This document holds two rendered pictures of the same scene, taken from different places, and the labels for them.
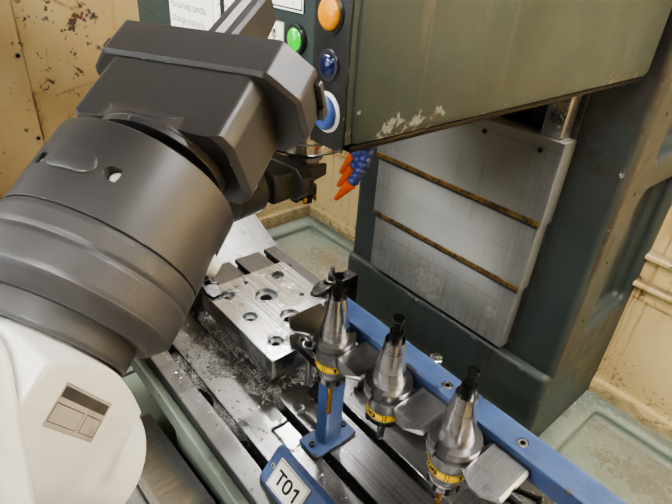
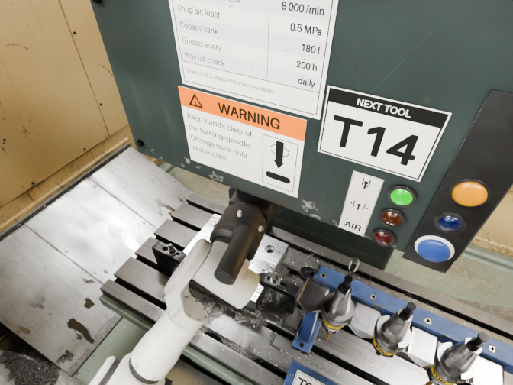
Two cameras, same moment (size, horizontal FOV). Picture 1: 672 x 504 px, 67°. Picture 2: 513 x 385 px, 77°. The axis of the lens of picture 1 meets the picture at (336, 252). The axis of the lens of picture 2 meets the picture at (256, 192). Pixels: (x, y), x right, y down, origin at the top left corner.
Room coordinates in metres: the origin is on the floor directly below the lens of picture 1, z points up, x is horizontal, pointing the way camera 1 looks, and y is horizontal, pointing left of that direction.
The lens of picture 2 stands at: (0.32, 0.26, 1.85)
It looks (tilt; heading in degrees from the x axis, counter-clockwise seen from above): 44 degrees down; 341
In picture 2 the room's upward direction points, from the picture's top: straight up
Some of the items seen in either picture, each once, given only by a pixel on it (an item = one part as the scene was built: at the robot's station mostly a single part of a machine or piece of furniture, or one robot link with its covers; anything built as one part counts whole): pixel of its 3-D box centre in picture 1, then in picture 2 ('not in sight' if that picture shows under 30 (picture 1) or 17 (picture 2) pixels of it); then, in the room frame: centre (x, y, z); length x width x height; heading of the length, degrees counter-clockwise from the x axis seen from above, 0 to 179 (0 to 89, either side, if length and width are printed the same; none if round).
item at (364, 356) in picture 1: (359, 362); (363, 321); (0.53, -0.04, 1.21); 0.07 x 0.05 x 0.01; 133
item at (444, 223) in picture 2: (328, 65); (450, 223); (0.45, 0.02, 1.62); 0.02 x 0.01 x 0.02; 43
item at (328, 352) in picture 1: (334, 340); (337, 308); (0.57, -0.01, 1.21); 0.06 x 0.06 x 0.03
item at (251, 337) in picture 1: (277, 313); (233, 257); (0.93, 0.12, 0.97); 0.29 x 0.23 x 0.05; 43
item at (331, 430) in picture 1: (332, 382); (312, 311); (0.64, -0.01, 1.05); 0.10 x 0.05 x 0.30; 133
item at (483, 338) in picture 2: (470, 381); (478, 341); (0.40, -0.16, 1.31); 0.02 x 0.02 x 0.03
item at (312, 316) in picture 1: (310, 321); (312, 296); (0.61, 0.03, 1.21); 0.07 x 0.05 x 0.01; 133
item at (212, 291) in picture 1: (203, 289); (172, 257); (0.98, 0.31, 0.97); 0.13 x 0.03 x 0.15; 43
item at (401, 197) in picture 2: (294, 39); (401, 196); (0.49, 0.05, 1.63); 0.02 x 0.01 x 0.02; 43
